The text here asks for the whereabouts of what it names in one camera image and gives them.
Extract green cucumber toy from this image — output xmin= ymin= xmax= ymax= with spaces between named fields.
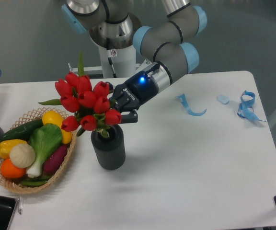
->
xmin=0 ymin=119 xmax=43 ymax=141

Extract blue ribbon bundle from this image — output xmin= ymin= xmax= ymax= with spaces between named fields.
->
xmin=237 ymin=91 xmax=266 ymax=122

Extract woven wicker basket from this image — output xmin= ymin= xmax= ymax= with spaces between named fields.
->
xmin=0 ymin=108 xmax=76 ymax=194

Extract dark grey ribbed vase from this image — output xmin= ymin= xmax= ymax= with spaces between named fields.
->
xmin=91 ymin=125 xmax=126 ymax=170

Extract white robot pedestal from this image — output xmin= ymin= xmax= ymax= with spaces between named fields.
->
xmin=91 ymin=28 xmax=143 ymax=79

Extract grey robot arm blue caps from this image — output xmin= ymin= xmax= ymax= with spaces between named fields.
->
xmin=61 ymin=0 xmax=207 ymax=123

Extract white metal mounting frame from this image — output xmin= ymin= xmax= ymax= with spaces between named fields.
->
xmin=65 ymin=57 xmax=159 ymax=83

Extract clear pen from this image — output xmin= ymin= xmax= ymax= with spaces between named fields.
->
xmin=17 ymin=196 xmax=23 ymax=215

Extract purple sweet potato toy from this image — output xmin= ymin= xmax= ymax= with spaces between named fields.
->
xmin=43 ymin=145 xmax=68 ymax=175

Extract red tulip bouquet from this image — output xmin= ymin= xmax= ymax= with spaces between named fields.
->
xmin=40 ymin=54 xmax=122 ymax=138

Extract yellow squash toy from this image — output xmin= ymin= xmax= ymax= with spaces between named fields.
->
xmin=42 ymin=110 xmax=72 ymax=144

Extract curled blue ribbon strip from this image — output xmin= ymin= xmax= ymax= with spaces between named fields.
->
xmin=176 ymin=93 xmax=207 ymax=116

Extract light blue cap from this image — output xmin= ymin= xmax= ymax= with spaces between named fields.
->
xmin=217 ymin=95 xmax=230 ymax=105

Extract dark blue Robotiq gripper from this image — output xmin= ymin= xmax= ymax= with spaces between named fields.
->
xmin=106 ymin=71 xmax=158 ymax=124

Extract orange fruit toy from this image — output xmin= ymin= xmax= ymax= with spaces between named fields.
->
xmin=0 ymin=159 xmax=26 ymax=179

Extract cream steamed bun toy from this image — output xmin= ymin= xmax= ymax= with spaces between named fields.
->
xmin=9 ymin=144 xmax=36 ymax=168

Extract black smartphone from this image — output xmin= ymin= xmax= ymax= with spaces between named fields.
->
xmin=0 ymin=195 xmax=17 ymax=230

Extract yellow bell pepper toy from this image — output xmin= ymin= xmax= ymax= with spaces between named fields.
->
xmin=0 ymin=139 xmax=27 ymax=159

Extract green pea pod toy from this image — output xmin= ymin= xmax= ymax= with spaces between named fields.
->
xmin=20 ymin=177 xmax=50 ymax=187

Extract green bok choy toy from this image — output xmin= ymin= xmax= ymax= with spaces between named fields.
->
xmin=26 ymin=123 xmax=62 ymax=178

